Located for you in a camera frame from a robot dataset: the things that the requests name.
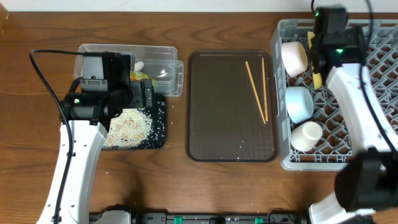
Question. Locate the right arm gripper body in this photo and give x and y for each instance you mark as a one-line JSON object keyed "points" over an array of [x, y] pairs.
{"points": [[314, 58]]}

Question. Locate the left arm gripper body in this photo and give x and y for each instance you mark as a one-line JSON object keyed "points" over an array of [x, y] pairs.
{"points": [[148, 92]]}

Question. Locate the yellow plate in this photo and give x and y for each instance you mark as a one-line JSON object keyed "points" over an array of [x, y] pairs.
{"points": [[317, 79]]}

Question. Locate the pink bowl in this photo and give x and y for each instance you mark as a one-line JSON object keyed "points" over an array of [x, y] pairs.
{"points": [[294, 58]]}

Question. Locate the white tissue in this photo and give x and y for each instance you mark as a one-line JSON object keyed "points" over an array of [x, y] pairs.
{"points": [[138, 66]]}

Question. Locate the rice food waste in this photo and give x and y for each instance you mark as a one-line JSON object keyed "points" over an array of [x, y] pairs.
{"points": [[130, 129]]}

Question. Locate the light blue bowl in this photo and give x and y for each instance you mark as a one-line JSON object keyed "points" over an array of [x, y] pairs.
{"points": [[299, 103]]}

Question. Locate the white green cup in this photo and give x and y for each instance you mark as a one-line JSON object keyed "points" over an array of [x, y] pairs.
{"points": [[305, 137]]}

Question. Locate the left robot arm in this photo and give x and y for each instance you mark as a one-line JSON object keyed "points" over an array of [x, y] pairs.
{"points": [[102, 93]]}

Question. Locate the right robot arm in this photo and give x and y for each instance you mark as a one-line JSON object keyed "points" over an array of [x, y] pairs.
{"points": [[368, 183]]}

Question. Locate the black waste tray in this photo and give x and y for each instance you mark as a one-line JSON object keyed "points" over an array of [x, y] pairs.
{"points": [[157, 130]]}

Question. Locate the grey dishwasher rack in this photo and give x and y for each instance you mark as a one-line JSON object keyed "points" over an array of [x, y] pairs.
{"points": [[333, 151]]}

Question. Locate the clear plastic bin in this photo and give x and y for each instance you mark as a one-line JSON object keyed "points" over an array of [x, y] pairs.
{"points": [[160, 63]]}

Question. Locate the dark brown serving tray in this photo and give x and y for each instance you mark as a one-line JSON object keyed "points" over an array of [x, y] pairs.
{"points": [[223, 120]]}

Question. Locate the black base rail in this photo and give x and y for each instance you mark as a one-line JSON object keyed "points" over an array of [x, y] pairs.
{"points": [[120, 214]]}

